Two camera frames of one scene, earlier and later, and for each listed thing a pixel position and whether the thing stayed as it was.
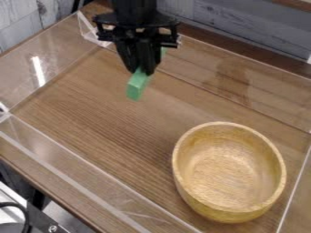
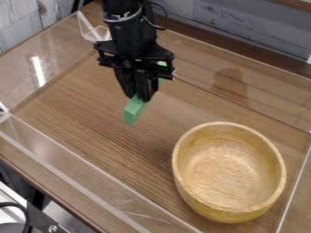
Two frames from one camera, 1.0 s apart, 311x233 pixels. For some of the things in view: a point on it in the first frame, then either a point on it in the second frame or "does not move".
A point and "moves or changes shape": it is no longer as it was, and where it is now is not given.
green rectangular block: x=139 y=81 moves or changes shape
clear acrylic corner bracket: x=89 y=31 does not move
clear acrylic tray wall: x=105 y=203 does not move
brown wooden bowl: x=229 y=172 does not move
